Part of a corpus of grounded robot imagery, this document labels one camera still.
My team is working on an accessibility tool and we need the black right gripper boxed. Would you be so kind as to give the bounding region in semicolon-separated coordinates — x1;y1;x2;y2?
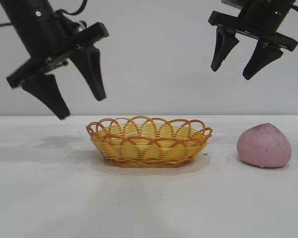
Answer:
208;0;298;81

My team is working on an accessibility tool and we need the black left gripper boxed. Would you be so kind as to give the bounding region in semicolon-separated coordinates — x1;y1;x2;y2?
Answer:
0;0;110;120

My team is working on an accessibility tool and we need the pink peach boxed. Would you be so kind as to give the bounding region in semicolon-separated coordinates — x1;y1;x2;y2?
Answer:
236;123;293;169

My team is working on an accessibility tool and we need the yellow woven plastic basket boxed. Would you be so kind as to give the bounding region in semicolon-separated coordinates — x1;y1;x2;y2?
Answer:
86;116;214;169

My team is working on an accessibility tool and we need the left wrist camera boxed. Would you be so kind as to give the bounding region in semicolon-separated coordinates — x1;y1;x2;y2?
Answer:
64;13;88;35

